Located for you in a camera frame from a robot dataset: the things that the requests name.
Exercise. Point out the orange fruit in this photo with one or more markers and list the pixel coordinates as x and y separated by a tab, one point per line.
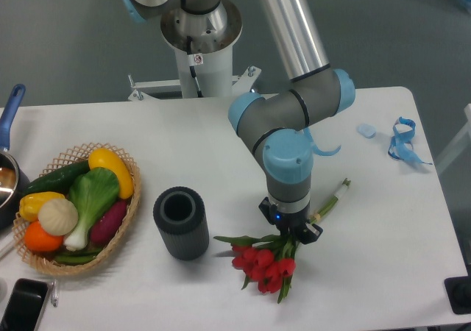
37	239

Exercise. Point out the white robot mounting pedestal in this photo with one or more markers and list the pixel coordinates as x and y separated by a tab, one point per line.
200	75

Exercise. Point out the yellow squash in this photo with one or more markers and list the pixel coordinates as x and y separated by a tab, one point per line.
105	158

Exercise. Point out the green bok choy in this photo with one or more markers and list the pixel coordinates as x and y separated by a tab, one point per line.
92	194

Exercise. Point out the black device at right edge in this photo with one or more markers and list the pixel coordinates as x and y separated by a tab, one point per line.
458	293

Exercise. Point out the dark grey ribbed vase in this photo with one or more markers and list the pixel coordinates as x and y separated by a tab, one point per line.
179	214

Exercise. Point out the green cucumber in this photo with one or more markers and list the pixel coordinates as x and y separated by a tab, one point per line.
59	180

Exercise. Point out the small light blue cap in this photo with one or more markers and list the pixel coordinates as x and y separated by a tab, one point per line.
366	130

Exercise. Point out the blue-handled dark saucepan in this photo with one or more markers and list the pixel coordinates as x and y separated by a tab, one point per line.
13	180

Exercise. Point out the purple sweet potato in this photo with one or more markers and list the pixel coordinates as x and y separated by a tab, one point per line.
106	227

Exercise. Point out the green pea pods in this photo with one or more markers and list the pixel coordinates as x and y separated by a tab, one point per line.
76	258

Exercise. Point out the white steamed bun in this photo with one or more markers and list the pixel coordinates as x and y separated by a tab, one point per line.
58	216

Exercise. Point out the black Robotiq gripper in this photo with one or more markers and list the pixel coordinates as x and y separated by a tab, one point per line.
294	223

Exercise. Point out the black smartphone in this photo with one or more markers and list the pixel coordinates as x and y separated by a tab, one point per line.
25	305

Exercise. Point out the yellow bell pepper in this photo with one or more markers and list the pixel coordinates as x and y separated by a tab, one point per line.
31	204

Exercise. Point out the red tulip bouquet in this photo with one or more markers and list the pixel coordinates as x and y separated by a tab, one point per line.
269	261

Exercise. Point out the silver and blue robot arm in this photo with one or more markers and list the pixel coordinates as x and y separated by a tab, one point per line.
275	130

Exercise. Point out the small metal clip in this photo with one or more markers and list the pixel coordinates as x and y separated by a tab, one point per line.
54	294

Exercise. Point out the white frame at right edge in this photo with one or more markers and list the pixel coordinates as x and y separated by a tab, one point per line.
455	147

